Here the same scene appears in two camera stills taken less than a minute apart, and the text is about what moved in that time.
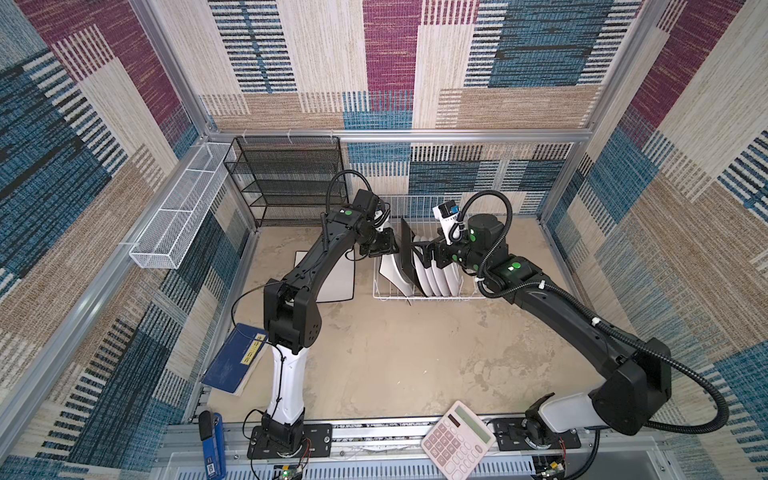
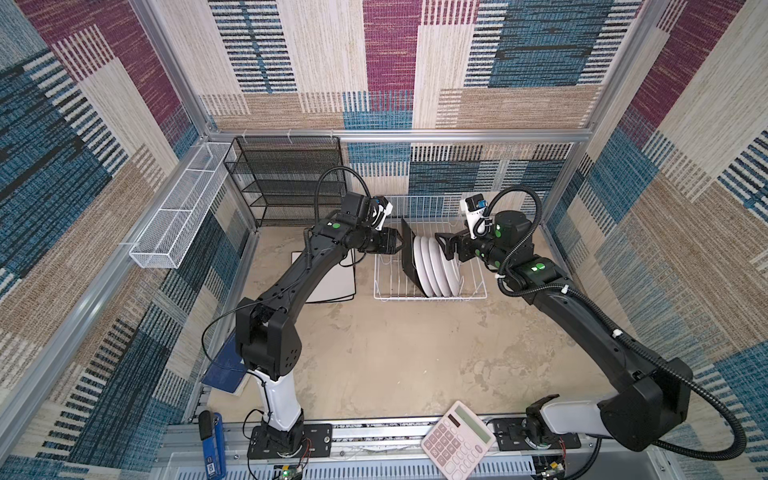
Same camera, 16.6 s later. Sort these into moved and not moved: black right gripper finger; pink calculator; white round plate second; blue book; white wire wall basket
Moved: black right gripper finger
Not moved: blue book; white round plate second; white wire wall basket; pink calculator
